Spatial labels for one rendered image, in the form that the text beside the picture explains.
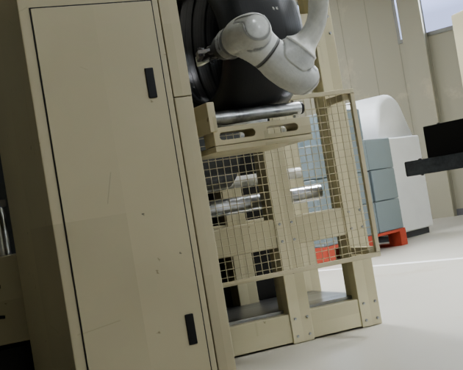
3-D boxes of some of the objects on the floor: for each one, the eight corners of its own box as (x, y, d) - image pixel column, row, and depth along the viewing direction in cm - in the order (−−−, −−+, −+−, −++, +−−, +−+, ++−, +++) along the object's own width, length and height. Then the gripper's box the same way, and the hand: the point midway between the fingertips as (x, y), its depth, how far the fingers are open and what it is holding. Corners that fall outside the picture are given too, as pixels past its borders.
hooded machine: (397, 241, 857) (372, 93, 859) (345, 247, 897) (321, 106, 900) (436, 230, 911) (413, 92, 913) (385, 236, 951) (363, 103, 954)
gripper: (246, 29, 262) (215, 48, 284) (204, 33, 257) (176, 51, 279) (250, 55, 262) (219, 71, 284) (209, 59, 257) (180, 75, 279)
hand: (202, 59), depth 278 cm, fingers closed
